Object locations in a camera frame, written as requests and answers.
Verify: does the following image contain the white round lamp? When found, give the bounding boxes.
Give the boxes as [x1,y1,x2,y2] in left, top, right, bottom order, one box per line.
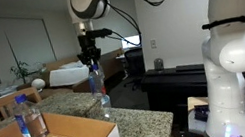
[30,76,48,93]

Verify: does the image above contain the black arm strap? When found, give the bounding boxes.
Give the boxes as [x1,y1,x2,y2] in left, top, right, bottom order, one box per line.
[201,14,245,37]

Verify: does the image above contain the grey window blind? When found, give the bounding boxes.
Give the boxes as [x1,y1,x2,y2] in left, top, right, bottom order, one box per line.
[0,8,60,80]

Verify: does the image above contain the small black device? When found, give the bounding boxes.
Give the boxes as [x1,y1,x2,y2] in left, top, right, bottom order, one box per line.
[191,103,213,125]

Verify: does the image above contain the black low cabinet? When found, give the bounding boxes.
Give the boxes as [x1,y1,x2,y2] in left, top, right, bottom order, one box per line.
[138,52,245,133]

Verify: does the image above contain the black office chair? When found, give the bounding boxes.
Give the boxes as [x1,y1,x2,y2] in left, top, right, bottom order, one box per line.
[117,47,150,94]

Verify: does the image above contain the lit computer monitor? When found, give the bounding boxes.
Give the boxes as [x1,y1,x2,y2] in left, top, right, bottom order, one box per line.
[119,33,143,51]

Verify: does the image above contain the white wall outlet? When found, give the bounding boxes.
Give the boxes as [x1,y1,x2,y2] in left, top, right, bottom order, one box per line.
[149,38,159,50]

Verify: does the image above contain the wooden daybed frame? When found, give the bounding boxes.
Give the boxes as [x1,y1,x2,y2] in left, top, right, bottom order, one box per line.
[35,46,130,101]

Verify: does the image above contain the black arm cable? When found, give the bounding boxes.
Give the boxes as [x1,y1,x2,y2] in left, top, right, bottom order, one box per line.
[96,0,221,53]

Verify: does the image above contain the grey metal cup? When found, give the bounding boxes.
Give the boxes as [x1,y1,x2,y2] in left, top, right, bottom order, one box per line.
[152,56,166,73]

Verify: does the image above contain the white mattress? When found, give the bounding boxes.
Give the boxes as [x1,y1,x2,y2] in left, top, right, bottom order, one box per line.
[47,62,92,90]

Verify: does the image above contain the clear blue-capped water bottle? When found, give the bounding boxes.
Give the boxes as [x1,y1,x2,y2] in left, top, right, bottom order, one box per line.
[85,61,113,114]
[10,90,51,137]

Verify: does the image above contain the green potted plant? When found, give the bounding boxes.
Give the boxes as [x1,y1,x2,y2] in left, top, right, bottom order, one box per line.
[8,59,34,88]

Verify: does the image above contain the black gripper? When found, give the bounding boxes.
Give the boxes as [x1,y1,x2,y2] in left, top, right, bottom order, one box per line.
[72,31,104,69]

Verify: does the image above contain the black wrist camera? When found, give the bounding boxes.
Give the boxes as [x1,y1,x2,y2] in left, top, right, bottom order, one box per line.
[85,26,114,41]

